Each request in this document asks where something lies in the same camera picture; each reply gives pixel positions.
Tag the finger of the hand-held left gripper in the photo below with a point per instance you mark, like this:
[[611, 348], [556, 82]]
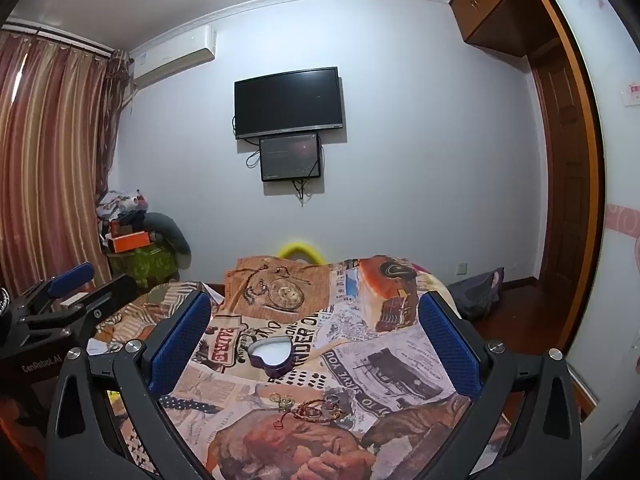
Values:
[[100, 307], [75, 274]]

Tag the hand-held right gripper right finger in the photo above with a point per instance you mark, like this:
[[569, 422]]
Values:
[[445, 340]]

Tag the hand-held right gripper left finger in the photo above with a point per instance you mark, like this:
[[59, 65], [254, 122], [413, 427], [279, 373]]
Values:
[[182, 340]]

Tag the purple heart-shaped jewelry box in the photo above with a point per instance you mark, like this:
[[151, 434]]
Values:
[[272, 355]]

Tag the dark bag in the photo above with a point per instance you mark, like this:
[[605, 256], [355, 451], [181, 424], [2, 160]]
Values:
[[477, 295]]

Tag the green patterned storage box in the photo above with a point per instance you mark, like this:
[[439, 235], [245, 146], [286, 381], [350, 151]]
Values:
[[145, 265]]

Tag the orange box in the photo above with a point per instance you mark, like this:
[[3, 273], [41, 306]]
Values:
[[131, 242]]

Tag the pile of printed clothes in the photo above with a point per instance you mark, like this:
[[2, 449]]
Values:
[[120, 205]]

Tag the striped red curtain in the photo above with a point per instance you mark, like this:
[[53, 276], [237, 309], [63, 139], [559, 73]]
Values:
[[50, 160]]

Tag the printed newspaper-pattern blanket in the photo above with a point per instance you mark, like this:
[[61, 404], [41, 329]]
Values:
[[320, 310]]

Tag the yellow curved object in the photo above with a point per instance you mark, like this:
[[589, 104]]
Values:
[[300, 249]]

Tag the brown wooden door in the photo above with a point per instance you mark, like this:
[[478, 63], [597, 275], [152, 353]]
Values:
[[565, 185]]

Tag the white air conditioner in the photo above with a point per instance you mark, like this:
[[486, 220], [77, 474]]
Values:
[[172, 57]]

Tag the wooden overhead cabinet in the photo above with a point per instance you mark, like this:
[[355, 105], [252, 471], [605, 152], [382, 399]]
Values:
[[492, 0]]

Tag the white wall socket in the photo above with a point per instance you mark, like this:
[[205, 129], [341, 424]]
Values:
[[461, 269]]

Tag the small black wall monitor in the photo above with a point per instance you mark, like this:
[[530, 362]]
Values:
[[290, 157]]

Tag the black wall television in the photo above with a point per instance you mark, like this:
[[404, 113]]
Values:
[[289, 102]]

